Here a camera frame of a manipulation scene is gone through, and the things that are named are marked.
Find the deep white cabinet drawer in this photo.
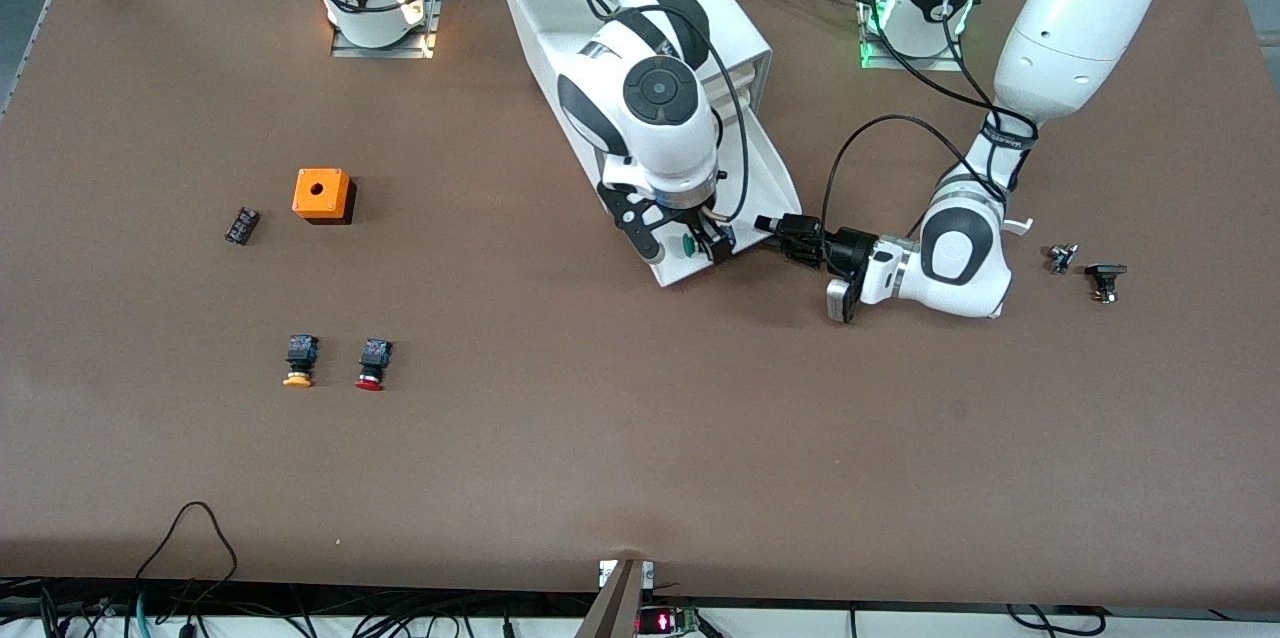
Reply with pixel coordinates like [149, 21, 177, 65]
[640, 108, 803, 289]

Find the white drawer cabinet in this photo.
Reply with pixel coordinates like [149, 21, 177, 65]
[498, 0, 773, 211]

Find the red push button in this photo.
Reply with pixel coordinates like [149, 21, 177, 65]
[355, 338, 393, 392]

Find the yellow push button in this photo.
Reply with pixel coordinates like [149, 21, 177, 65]
[282, 335, 320, 389]

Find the small red-lit device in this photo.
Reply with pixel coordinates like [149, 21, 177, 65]
[638, 606, 701, 637]

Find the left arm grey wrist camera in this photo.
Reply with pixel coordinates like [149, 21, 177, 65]
[826, 276, 863, 324]

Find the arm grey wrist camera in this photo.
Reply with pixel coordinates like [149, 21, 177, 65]
[826, 276, 863, 324]
[598, 180, 669, 265]

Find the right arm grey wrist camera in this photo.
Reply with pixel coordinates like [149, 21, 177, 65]
[598, 180, 669, 265]

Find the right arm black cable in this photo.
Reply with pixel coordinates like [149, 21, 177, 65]
[262, 0, 751, 224]

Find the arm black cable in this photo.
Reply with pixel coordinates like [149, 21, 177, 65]
[262, 0, 751, 224]
[822, 0, 1041, 251]

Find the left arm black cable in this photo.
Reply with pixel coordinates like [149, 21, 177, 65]
[822, 0, 1041, 251]

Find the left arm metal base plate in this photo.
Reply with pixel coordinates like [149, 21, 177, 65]
[858, 0, 967, 72]

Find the white mount bracket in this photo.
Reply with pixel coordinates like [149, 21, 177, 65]
[598, 560, 655, 589]

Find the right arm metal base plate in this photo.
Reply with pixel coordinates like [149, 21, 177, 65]
[330, 0, 443, 59]

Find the orange button enclosure box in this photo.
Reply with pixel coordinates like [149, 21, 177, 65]
[292, 168, 357, 226]

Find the grey camera mount bar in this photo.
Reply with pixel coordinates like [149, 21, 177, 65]
[575, 558, 646, 638]

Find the black cable bundle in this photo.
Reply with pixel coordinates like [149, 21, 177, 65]
[0, 576, 601, 638]

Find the thin black looped cable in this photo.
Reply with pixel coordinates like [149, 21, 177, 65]
[135, 501, 239, 584]

